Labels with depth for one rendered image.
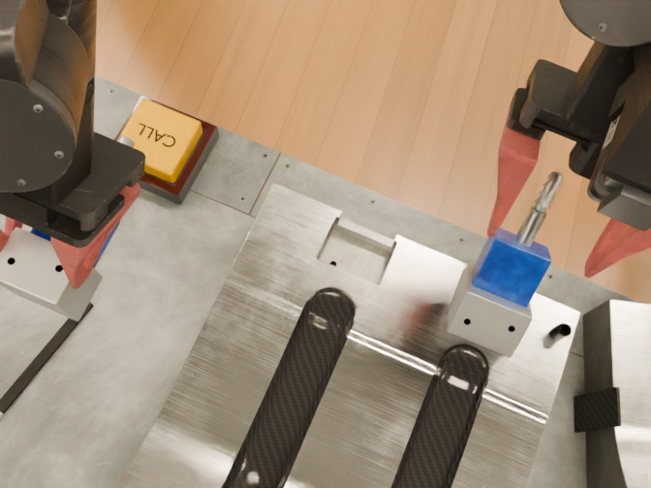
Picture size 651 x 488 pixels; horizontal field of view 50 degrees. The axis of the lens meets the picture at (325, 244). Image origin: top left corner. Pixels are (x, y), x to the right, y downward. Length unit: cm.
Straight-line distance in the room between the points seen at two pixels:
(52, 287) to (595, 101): 34
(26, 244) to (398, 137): 37
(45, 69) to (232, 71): 44
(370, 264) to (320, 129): 18
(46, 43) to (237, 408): 30
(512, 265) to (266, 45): 37
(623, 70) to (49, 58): 25
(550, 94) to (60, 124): 24
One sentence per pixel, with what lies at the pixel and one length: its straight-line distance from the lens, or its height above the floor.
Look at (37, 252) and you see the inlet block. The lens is 49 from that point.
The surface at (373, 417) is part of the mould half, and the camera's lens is 52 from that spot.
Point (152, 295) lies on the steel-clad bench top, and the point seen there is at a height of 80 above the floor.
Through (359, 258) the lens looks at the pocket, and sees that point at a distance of 57.
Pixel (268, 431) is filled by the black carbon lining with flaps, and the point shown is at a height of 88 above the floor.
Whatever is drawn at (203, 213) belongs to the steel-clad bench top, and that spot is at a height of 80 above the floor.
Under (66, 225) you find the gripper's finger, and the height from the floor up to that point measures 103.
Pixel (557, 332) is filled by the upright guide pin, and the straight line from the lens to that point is 55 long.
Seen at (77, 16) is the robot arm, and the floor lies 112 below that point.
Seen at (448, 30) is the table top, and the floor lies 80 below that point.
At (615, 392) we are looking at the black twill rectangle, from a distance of 60.
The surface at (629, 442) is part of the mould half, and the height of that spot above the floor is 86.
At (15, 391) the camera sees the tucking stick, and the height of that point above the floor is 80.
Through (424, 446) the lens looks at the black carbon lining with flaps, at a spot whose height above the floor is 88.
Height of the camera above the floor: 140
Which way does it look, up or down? 70 degrees down
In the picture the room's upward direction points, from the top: 11 degrees clockwise
